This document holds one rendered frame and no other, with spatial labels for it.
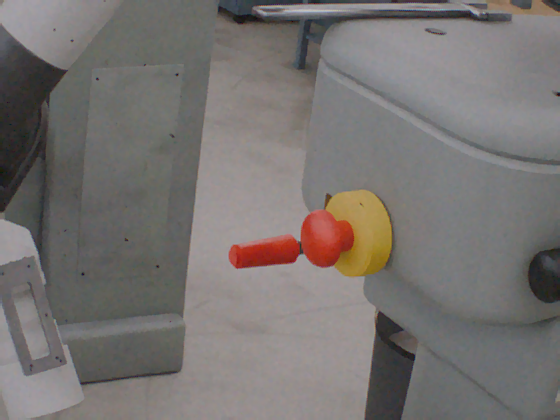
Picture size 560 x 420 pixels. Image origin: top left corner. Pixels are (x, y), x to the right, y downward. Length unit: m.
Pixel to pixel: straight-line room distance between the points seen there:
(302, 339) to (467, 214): 3.62
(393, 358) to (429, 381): 2.11
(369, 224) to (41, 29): 0.36
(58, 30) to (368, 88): 0.31
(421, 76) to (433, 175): 0.07
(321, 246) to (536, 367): 0.19
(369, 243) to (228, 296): 3.79
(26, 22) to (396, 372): 2.26
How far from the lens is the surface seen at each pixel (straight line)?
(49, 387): 0.93
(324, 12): 0.90
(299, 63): 7.52
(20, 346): 0.91
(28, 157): 1.11
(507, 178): 0.78
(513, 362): 0.91
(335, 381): 4.17
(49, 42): 1.05
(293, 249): 0.96
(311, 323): 4.51
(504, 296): 0.81
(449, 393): 1.04
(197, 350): 4.24
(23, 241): 1.07
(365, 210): 0.84
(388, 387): 3.21
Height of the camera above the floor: 2.10
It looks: 23 degrees down
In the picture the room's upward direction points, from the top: 8 degrees clockwise
